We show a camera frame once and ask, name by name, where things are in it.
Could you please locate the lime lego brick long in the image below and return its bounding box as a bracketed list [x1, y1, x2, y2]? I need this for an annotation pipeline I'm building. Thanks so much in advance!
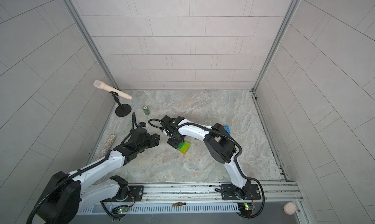
[180, 142, 190, 154]

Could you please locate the light blue lego brick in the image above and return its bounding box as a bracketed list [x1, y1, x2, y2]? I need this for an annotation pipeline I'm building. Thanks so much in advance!
[224, 125, 231, 134]

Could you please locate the bright green lego brick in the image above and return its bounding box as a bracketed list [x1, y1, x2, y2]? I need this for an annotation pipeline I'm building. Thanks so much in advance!
[177, 142, 185, 151]

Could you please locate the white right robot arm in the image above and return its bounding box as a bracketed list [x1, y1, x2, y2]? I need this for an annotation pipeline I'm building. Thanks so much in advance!
[160, 116, 251, 189]

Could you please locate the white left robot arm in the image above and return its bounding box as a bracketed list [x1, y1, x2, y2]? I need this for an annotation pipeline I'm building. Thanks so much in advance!
[26, 128, 160, 224]

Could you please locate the green battery cell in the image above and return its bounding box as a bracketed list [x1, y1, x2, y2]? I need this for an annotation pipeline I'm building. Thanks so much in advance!
[143, 106, 150, 116]

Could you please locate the glittery silver stick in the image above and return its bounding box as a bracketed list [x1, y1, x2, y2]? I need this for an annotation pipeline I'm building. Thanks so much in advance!
[95, 134, 117, 160]

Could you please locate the black microphone stand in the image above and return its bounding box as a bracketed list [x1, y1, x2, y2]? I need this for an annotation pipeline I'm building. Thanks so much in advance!
[110, 91, 131, 117]

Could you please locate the beige microphone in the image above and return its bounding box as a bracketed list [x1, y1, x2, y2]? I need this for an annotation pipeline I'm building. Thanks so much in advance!
[93, 80, 132, 100]

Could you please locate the left circuit board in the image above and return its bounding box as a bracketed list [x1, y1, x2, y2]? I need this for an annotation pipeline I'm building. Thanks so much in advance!
[111, 205, 130, 214]

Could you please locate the circuit board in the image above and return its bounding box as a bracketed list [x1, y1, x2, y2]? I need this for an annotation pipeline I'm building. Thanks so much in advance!
[111, 205, 130, 214]
[237, 203, 256, 217]

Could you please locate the brass fitting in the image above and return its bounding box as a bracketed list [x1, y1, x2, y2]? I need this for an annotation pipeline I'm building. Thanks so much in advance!
[172, 202, 186, 207]

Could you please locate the right circuit board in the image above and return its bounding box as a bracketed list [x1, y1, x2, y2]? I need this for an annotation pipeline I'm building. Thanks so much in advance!
[237, 203, 256, 217]

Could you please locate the pink round knob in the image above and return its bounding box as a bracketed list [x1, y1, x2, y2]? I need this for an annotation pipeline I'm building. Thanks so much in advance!
[283, 202, 297, 215]

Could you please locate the metal corner profile left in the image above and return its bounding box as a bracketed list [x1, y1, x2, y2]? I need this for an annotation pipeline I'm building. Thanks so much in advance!
[61, 0, 118, 88]

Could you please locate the metal corner profile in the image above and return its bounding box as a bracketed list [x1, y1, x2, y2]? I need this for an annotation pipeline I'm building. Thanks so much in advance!
[61, 0, 118, 88]
[253, 0, 301, 94]

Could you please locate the metal corner profile right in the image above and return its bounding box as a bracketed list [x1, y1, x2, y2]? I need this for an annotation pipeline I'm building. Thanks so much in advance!
[253, 0, 301, 94]

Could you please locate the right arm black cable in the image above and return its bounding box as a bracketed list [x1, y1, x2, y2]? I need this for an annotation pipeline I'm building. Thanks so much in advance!
[147, 118, 266, 219]

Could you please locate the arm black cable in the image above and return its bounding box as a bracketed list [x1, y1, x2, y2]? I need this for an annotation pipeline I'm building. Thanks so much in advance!
[147, 118, 266, 219]
[25, 112, 141, 224]

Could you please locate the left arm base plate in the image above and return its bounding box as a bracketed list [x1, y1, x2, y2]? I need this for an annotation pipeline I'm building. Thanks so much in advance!
[114, 185, 144, 202]

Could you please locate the aluminium rail frame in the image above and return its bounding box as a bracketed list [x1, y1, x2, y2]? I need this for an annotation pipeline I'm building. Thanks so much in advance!
[73, 181, 308, 224]

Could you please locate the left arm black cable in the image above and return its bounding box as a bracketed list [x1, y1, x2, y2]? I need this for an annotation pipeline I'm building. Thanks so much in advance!
[25, 112, 141, 224]

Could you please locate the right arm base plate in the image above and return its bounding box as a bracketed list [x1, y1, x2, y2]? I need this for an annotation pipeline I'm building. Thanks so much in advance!
[219, 184, 262, 201]

